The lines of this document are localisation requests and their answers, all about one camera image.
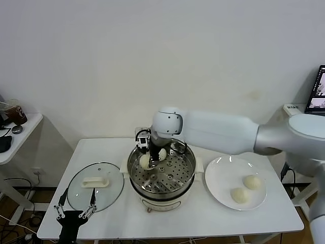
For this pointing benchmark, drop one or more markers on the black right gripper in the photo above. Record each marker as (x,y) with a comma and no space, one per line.
(155,148)

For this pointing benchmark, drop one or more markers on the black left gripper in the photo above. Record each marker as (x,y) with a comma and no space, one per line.
(68,223)

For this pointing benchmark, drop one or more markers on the white steamed baozi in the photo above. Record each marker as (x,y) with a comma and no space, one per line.
(163,153)
(240,195)
(144,162)
(252,182)

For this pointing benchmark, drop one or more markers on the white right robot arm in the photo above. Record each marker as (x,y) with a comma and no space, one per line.
(218,134)

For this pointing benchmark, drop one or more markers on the stainless steel steamer basket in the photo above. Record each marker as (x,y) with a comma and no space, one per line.
(175,175)

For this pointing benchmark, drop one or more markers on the cream electric cooker base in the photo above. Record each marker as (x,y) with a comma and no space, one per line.
(162,203)

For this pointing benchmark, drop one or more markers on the white round plate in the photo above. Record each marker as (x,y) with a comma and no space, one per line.
(228,172)

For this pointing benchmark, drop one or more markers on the white side table with cup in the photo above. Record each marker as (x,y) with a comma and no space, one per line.
(28,127)

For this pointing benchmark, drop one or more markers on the black cloth lump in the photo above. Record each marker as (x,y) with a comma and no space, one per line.
(5,144)

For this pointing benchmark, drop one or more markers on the round black disc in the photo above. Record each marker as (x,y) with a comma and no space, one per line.
(17,129)

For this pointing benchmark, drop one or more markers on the small white label box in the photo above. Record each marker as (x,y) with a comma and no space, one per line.
(292,106)

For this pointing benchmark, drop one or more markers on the white side desk with laptop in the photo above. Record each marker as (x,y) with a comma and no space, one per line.
(302,200)

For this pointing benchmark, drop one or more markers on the open laptop computer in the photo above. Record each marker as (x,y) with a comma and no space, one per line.
(316,94)

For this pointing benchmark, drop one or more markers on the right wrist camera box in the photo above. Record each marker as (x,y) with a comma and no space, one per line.
(142,139)

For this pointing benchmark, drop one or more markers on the white wall socket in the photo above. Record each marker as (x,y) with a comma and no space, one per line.
(38,171)

